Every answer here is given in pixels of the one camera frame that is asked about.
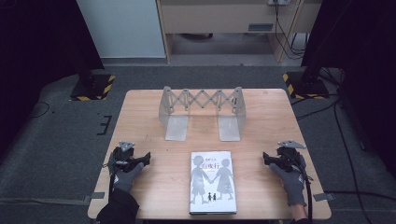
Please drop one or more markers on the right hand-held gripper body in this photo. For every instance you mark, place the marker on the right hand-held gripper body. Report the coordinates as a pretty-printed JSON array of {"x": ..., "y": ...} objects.
[{"x": 289, "y": 155}]

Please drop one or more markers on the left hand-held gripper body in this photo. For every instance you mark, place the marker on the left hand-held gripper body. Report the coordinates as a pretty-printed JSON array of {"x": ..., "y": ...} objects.
[{"x": 122, "y": 155}]

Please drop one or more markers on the person's left hand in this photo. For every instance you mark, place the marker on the person's left hand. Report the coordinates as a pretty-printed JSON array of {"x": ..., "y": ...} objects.
[{"x": 126, "y": 180}]

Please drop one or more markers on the person's right hand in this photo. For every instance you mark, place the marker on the person's right hand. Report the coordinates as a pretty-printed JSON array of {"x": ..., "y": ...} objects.
[{"x": 292, "y": 186}]

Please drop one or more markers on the black tape floor mark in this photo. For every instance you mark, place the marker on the black tape floor mark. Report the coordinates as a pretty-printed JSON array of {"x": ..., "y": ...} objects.
[{"x": 105, "y": 125}]

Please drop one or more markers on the grey expandable metal book rack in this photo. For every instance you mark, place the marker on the grey expandable metal book rack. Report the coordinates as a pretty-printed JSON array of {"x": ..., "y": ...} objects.
[{"x": 176, "y": 126}]

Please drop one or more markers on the grey tape strip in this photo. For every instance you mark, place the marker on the grey tape strip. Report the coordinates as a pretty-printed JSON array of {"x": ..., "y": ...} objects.
[
  {"x": 323, "y": 196},
  {"x": 95, "y": 196}
]

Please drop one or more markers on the white book with grey figures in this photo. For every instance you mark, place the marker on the white book with grey figures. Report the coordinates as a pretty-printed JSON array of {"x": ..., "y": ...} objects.
[{"x": 212, "y": 183}]

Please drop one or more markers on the black stand with striped base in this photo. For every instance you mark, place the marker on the black stand with striped base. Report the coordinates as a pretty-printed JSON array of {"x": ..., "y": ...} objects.
[
  {"x": 306, "y": 85},
  {"x": 93, "y": 87}
]

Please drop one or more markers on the white cabinet panel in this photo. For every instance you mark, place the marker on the white cabinet panel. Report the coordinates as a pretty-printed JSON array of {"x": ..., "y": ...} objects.
[{"x": 121, "y": 28}]

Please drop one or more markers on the white power strip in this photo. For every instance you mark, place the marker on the white power strip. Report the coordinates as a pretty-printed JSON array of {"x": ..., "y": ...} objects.
[{"x": 279, "y": 2}]

